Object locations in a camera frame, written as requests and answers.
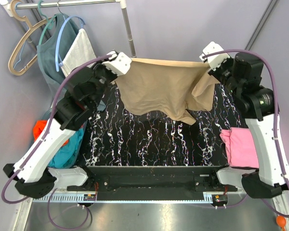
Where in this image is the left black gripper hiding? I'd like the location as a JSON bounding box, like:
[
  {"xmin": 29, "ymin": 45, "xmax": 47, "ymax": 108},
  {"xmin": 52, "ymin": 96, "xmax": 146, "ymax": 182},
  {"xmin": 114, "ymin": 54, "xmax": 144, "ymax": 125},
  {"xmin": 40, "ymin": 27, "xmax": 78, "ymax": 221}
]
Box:
[{"xmin": 89, "ymin": 55, "xmax": 118, "ymax": 108}]

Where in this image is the beige t shirt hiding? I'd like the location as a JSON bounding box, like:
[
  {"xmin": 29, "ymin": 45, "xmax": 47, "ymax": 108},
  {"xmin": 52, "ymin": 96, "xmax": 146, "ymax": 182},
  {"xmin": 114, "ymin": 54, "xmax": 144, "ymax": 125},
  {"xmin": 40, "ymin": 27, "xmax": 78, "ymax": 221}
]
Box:
[{"xmin": 116, "ymin": 58, "xmax": 219, "ymax": 125}]

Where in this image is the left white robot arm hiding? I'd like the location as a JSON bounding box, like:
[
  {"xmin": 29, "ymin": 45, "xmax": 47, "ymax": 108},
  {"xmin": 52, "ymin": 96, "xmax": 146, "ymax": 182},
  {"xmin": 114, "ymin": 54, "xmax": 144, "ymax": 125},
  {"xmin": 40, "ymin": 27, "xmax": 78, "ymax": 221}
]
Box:
[{"xmin": 3, "ymin": 62, "xmax": 126, "ymax": 199}]

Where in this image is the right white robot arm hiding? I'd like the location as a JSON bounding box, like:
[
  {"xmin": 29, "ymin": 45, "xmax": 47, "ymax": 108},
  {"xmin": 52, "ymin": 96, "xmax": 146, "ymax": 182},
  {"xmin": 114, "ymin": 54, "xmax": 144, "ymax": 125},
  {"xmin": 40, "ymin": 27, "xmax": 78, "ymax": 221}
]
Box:
[{"xmin": 201, "ymin": 49, "xmax": 289, "ymax": 199}]

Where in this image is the white hanging t shirt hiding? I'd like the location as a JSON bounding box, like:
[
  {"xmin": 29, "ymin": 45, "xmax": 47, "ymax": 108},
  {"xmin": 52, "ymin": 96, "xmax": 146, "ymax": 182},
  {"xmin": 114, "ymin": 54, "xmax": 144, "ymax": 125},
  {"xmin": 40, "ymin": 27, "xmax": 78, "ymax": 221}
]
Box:
[{"xmin": 61, "ymin": 28, "xmax": 96, "ymax": 77}]

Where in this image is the light blue hanger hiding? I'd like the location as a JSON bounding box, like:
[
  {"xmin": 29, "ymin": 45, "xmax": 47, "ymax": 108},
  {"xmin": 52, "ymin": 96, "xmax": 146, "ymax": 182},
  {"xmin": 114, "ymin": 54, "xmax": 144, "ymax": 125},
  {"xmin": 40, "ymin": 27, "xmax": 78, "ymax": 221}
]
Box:
[{"xmin": 55, "ymin": 15, "xmax": 86, "ymax": 72}]

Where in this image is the grey-green hanging t shirt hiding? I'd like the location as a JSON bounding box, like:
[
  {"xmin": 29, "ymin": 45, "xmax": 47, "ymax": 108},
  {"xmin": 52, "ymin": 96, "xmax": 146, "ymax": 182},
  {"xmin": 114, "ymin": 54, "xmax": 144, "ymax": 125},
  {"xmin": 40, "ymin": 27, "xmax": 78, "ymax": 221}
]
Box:
[{"xmin": 37, "ymin": 13, "xmax": 81, "ymax": 98}]

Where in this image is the blue plastic laundry basket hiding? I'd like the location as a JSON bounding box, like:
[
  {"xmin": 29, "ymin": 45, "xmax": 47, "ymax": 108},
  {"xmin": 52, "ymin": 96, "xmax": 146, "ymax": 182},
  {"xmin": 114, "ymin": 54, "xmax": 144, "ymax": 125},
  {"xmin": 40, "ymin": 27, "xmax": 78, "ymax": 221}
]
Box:
[{"xmin": 42, "ymin": 107, "xmax": 56, "ymax": 121}]

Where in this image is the green hanger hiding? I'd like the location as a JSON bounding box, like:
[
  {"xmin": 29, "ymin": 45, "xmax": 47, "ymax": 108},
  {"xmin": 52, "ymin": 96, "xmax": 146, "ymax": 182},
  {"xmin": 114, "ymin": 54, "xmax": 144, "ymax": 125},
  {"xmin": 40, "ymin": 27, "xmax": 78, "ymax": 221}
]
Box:
[{"xmin": 38, "ymin": 0, "xmax": 57, "ymax": 45}]

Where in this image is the folded pink t shirt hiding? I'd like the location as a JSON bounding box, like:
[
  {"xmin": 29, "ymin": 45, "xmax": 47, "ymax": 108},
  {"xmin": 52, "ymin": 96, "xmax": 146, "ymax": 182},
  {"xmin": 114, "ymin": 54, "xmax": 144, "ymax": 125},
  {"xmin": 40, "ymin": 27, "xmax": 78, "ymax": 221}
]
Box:
[{"xmin": 220, "ymin": 128, "xmax": 259, "ymax": 168}]

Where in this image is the orange t shirt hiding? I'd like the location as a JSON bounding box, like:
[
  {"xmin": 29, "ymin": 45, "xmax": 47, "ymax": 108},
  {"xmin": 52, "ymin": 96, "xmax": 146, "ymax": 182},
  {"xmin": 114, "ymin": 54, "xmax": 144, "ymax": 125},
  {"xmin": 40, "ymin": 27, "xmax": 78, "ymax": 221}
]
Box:
[{"xmin": 33, "ymin": 120, "xmax": 69, "ymax": 146}]

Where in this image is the beige wooden hanger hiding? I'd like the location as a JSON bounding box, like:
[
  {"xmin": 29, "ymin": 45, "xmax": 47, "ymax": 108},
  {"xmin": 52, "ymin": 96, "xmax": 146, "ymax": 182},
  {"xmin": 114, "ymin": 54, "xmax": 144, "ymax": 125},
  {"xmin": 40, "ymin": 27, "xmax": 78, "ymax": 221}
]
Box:
[{"xmin": 8, "ymin": 0, "xmax": 47, "ymax": 76}]

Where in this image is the teal blue t shirt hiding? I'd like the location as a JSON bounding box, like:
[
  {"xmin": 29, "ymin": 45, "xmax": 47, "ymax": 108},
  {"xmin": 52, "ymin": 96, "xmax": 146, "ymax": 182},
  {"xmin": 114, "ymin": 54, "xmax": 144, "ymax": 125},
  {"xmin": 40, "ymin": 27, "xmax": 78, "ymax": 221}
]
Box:
[{"xmin": 48, "ymin": 128, "xmax": 84, "ymax": 169}]

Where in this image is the metal clothes rack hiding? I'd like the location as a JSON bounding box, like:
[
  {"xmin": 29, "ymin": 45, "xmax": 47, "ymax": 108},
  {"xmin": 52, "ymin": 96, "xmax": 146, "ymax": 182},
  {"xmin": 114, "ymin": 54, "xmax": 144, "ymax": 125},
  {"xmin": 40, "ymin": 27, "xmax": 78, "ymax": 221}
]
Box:
[{"xmin": 0, "ymin": 0, "xmax": 136, "ymax": 58}]

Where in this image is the orange ball tool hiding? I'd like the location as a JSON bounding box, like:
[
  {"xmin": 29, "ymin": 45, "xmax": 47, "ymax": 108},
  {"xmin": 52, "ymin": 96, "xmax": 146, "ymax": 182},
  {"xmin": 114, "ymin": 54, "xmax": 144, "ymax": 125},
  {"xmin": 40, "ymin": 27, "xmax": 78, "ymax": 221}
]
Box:
[{"xmin": 276, "ymin": 216, "xmax": 287, "ymax": 231}]

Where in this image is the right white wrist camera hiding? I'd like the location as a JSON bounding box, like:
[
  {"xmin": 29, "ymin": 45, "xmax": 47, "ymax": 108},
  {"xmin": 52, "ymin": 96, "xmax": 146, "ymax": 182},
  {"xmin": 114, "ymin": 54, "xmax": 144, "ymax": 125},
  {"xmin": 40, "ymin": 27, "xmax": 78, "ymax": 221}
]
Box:
[{"xmin": 199, "ymin": 41, "xmax": 231, "ymax": 71}]

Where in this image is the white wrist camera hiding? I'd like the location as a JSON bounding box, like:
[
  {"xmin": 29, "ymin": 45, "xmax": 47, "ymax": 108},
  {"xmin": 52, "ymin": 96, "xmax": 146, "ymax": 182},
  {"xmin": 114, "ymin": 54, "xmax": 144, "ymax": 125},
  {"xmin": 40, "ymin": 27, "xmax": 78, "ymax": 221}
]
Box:
[
  {"xmin": 199, "ymin": 41, "xmax": 231, "ymax": 71},
  {"xmin": 102, "ymin": 50, "xmax": 132, "ymax": 76}
]

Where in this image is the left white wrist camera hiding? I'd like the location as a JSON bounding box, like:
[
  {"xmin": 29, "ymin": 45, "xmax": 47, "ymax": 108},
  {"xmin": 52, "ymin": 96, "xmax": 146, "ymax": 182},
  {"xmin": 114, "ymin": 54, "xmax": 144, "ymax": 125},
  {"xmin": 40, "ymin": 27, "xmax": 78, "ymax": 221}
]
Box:
[{"xmin": 102, "ymin": 50, "xmax": 132, "ymax": 76}]

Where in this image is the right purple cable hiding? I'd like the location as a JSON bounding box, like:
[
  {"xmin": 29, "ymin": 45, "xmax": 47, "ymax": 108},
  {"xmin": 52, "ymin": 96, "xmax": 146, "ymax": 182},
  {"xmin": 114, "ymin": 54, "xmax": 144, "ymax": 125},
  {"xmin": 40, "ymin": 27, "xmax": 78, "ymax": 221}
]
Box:
[{"xmin": 202, "ymin": 49, "xmax": 289, "ymax": 218}]

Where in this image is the purple cable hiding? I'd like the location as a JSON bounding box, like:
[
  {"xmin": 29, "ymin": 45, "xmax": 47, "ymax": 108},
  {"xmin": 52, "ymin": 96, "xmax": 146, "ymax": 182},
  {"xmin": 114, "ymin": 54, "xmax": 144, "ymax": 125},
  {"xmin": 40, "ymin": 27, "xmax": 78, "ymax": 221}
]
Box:
[
  {"xmin": 2, "ymin": 54, "xmax": 113, "ymax": 230},
  {"xmin": 202, "ymin": 49, "xmax": 289, "ymax": 218}
]

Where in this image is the aluminium frame rail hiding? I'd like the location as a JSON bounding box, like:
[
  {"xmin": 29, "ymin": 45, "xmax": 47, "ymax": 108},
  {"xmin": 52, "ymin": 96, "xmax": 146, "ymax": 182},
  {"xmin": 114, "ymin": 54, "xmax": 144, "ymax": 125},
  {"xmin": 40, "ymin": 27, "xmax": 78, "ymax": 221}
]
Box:
[{"xmin": 245, "ymin": 0, "xmax": 280, "ymax": 51}]

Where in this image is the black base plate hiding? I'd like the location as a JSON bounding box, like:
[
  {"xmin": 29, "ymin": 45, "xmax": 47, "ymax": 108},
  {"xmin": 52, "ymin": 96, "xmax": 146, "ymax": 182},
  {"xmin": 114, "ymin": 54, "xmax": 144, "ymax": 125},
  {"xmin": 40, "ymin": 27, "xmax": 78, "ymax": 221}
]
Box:
[{"xmin": 67, "ymin": 166, "xmax": 238, "ymax": 203}]

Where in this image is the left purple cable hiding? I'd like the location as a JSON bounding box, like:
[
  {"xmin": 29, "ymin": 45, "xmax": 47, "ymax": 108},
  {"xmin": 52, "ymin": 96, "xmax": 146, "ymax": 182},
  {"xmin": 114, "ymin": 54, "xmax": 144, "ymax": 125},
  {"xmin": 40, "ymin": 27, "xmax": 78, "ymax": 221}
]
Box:
[{"xmin": 2, "ymin": 54, "xmax": 113, "ymax": 230}]

